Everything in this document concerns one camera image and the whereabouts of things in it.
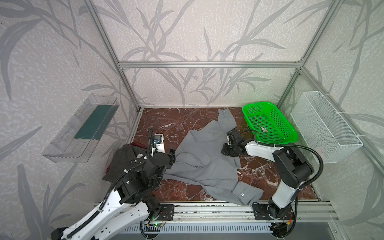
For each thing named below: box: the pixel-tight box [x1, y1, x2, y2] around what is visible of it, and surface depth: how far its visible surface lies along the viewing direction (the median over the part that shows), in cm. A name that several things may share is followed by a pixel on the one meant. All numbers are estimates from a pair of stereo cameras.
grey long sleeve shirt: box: [163, 108, 264, 206], surface depth 88 cm
